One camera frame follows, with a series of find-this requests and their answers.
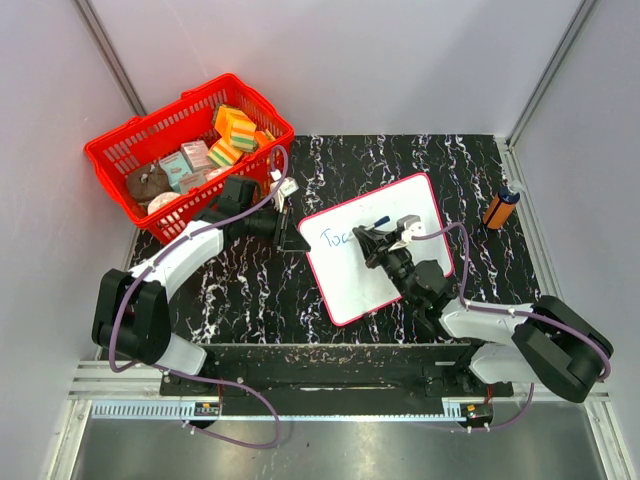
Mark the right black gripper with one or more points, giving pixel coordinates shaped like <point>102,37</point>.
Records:
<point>377,245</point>

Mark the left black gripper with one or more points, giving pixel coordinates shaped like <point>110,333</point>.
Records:
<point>293,240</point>

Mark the blue capped whiteboard marker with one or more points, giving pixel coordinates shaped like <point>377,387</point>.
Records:
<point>378,223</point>

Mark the pink framed whiteboard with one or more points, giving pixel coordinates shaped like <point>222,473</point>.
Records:
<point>350,289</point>

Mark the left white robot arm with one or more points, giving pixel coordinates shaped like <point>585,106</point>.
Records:
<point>132,316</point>

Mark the striped sponge lower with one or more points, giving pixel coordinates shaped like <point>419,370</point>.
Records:
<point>224,154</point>

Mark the pink box lower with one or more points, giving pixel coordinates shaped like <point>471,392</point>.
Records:
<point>191,181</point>

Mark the striped sponge stack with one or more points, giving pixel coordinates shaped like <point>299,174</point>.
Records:
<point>235,127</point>

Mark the pink small box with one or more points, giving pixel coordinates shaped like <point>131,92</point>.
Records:
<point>196,155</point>

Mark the teal small box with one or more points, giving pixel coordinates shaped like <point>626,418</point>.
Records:
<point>176,167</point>

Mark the pink round pastry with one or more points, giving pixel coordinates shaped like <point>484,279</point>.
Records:
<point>161,201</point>

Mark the brown round bread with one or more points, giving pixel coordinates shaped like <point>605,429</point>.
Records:
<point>147,182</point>

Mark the red plastic shopping basket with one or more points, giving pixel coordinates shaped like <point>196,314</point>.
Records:
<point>144,140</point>

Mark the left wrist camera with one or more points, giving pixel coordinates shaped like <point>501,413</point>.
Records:
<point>282,187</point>

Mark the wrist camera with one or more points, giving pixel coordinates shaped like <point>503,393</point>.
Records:
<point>407,228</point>
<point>282,187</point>

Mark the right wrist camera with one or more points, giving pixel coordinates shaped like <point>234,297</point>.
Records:
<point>407,228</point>

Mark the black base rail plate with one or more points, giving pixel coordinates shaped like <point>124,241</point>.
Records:
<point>341,380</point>

